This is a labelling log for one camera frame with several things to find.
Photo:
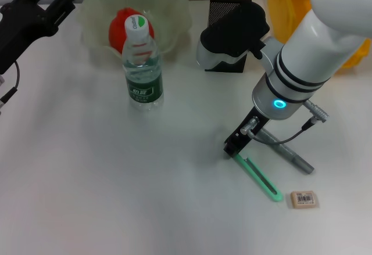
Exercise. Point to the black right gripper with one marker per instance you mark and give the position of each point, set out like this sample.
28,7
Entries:
247,141

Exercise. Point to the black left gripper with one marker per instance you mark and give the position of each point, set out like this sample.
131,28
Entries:
20,28

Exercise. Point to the green utility knife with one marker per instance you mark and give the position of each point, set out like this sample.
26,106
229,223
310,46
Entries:
261,179

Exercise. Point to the red-orange fruit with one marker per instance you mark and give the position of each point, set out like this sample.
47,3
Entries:
116,34

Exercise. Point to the beige eraser with barcode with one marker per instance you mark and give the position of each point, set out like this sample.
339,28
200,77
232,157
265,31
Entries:
303,199

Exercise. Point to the clear water bottle green label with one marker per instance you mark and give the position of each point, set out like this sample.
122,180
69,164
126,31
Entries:
143,83

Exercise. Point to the grey marker pen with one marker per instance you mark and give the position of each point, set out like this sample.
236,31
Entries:
293,157

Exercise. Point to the translucent green fruit bowl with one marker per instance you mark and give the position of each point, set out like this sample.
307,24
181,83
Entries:
171,19

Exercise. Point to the black mesh pen holder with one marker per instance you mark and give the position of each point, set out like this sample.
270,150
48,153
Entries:
223,11

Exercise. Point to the yellow plastic bin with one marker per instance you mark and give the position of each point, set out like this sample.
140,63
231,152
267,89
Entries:
282,11

